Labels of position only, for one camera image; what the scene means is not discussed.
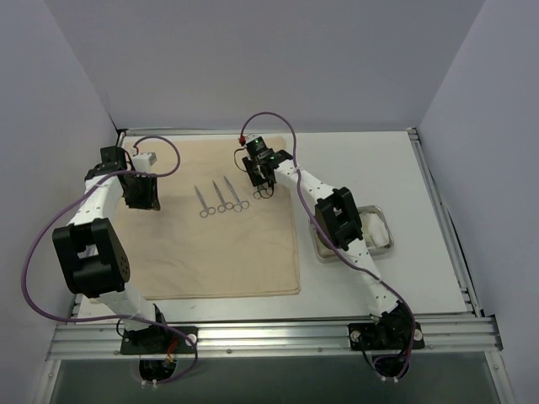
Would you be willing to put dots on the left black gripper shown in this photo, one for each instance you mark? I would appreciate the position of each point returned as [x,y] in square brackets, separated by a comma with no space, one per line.
[141,191]

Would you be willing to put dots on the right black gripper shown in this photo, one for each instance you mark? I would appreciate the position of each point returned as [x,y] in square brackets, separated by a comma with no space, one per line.
[261,172]

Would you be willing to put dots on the steel hemostat forceps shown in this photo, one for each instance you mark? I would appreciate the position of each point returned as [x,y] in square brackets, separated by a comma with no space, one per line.
[264,191]

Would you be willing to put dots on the long steel scissors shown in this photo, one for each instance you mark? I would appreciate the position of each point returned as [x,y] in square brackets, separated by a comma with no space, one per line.
[239,204]

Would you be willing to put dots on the white gauze pad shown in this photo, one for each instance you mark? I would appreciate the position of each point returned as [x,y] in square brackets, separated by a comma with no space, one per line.
[377,230]

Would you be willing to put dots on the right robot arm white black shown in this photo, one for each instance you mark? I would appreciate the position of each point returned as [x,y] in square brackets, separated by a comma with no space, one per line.
[336,218]

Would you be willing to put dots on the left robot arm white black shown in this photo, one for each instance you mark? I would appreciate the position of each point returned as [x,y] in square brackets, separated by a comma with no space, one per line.
[90,253]

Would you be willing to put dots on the small steel scissors middle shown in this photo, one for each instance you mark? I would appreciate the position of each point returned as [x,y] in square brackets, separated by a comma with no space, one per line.
[223,205]

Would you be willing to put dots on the small steel scissors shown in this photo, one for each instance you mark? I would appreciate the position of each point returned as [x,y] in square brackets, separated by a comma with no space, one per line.
[223,205]
[206,210]

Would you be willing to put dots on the small steel scissors left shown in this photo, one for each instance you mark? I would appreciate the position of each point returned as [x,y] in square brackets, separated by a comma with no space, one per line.
[206,210]

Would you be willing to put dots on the beige cloth mat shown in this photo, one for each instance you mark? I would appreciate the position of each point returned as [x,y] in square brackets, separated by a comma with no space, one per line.
[175,254]

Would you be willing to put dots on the stainless steel tray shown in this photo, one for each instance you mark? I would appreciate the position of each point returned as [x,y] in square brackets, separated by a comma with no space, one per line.
[326,255]

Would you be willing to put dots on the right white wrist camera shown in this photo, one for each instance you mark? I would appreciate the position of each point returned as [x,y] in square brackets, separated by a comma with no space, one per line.
[245,139]

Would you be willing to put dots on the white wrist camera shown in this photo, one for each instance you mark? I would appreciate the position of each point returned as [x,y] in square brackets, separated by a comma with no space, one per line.
[142,161]
[245,139]

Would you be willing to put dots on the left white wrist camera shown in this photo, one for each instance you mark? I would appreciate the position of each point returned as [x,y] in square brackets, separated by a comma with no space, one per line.
[142,161]

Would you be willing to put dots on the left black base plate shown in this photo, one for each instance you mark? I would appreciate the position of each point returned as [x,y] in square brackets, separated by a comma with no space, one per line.
[158,340]

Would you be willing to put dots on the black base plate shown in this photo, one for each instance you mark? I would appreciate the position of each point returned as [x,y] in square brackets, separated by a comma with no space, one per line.
[362,336]
[158,340]

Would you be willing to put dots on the aluminium right side rail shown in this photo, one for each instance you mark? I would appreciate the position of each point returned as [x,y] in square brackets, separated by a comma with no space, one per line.
[442,209]

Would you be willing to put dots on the aluminium rail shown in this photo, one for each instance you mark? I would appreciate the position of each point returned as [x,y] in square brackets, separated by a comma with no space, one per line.
[442,209]
[446,334]

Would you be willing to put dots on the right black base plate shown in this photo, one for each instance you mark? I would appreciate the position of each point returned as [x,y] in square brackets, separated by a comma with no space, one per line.
[362,336]

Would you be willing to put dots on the aluminium front rail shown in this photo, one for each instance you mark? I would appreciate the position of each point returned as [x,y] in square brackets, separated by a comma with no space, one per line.
[446,334]

